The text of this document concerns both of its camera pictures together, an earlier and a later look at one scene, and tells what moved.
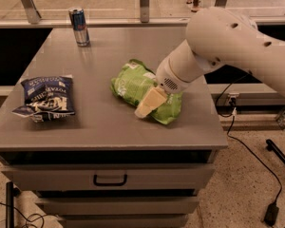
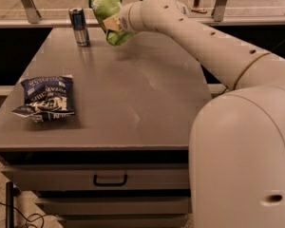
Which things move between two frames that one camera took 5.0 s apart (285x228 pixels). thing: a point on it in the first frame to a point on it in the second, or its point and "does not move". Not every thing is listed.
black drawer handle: x=109 y=183 does not move
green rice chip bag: x=136 y=81 to x=105 y=2
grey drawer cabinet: x=104 y=166 does not move
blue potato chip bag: x=47 y=98 does not move
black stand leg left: x=10 y=193 does not move
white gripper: x=166 y=78 to x=123 y=22
